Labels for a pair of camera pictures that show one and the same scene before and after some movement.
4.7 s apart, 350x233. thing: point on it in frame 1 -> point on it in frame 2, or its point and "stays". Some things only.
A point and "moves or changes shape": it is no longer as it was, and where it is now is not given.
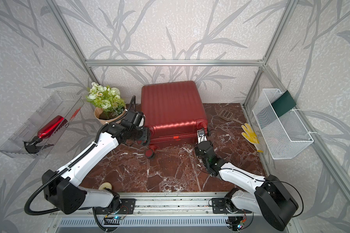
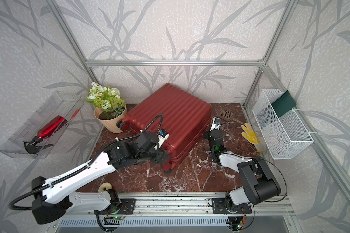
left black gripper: (146, 130) -> (160, 157)
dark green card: (283, 103) stays
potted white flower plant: (108, 102) stays
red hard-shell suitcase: (171, 110) moves or changes shape
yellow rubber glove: (251, 137) stays
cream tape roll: (104, 185) stays
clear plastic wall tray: (39, 136) stays
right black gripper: (197, 150) -> (206, 135)
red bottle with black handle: (31, 145) stays
